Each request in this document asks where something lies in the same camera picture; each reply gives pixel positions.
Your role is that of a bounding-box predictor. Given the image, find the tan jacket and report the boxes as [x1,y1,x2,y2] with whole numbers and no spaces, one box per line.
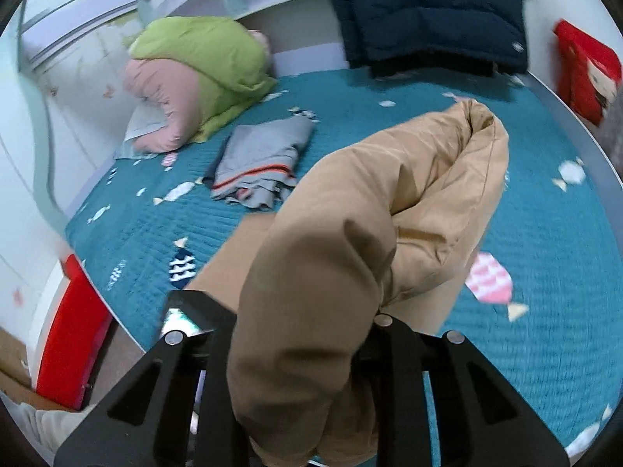
[185,98,510,467]

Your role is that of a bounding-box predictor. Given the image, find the pink pillow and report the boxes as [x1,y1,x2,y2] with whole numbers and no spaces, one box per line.
[114,29,271,154]

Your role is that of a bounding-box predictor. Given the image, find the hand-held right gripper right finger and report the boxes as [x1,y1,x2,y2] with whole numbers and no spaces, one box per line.
[353,312,570,467]

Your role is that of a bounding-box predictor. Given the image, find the person's trouser leg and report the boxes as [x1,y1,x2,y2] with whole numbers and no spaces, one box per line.
[0,392,98,467]

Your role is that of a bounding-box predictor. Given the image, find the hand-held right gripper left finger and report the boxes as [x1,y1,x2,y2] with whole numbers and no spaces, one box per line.
[53,289,251,467]

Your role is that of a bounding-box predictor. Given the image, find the green blanket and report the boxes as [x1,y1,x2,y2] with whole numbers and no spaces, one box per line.
[127,16,278,144]

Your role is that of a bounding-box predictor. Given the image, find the red box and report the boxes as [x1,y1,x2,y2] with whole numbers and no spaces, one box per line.
[36,255,115,409]

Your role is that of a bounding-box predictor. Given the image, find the navy and yellow puffer jacket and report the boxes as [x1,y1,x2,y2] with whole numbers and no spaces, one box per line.
[322,0,530,79]

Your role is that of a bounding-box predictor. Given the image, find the teal fish print bedspread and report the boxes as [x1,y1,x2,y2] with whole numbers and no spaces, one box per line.
[63,70,619,463]

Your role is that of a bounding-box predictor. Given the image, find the red bag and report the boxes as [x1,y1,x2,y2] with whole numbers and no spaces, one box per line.
[552,19,623,127]

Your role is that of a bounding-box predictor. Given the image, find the grey folded clothes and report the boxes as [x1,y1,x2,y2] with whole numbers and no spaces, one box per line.
[203,117,316,211]

